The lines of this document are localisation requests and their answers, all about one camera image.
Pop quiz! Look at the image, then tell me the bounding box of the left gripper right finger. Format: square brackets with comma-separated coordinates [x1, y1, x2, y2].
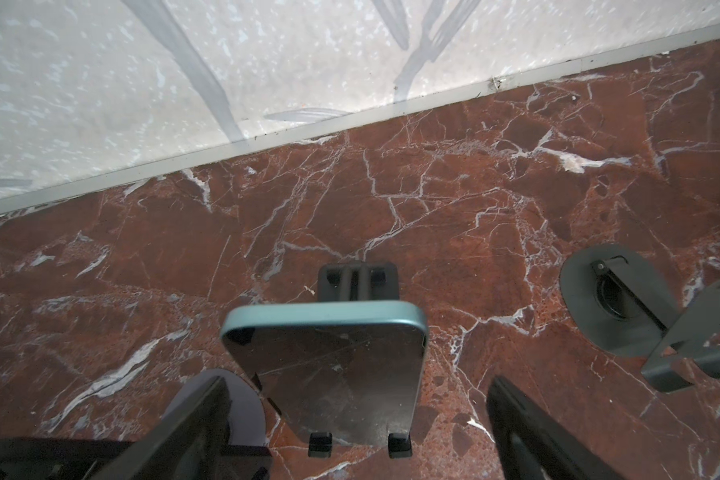
[487, 376, 622, 479]

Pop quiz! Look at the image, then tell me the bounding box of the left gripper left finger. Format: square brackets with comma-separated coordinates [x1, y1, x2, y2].
[94, 377, 231, 479]

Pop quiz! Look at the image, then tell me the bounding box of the phone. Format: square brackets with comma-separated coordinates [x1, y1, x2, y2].
[0, 437, 273, 479]
[221, 300, 429, 446]

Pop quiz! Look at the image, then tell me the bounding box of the grey round stand far left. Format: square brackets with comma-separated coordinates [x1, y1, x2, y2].
[161, 369, 267, 447]

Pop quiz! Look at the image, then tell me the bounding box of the grey round phone stand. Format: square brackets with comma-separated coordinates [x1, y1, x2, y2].
[559, 242, 720, 394]

